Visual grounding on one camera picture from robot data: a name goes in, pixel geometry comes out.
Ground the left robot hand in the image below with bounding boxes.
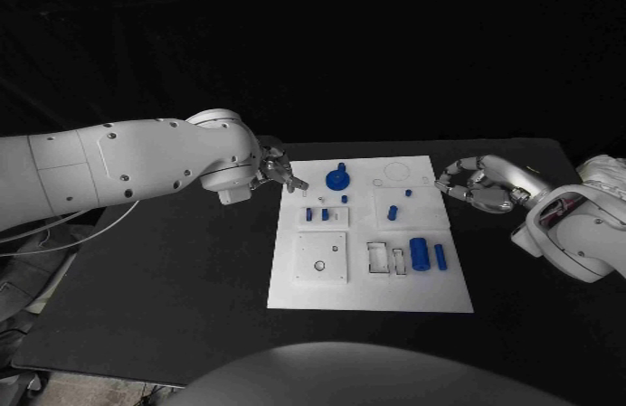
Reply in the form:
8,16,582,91
250,145,311,194

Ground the blue gear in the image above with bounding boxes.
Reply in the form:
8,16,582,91
325,162,352,191

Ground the white cable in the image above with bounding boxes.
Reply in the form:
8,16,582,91
0,208,94,244
0,199,142,257

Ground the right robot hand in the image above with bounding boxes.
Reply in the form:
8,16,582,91
433,155,551,214

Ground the thick blue cylinder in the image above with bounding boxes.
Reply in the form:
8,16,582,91
409,237,432,272

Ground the white task board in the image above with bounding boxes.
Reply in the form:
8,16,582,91
266,155,476,314

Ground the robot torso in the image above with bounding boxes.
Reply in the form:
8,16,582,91
161,341,579,406

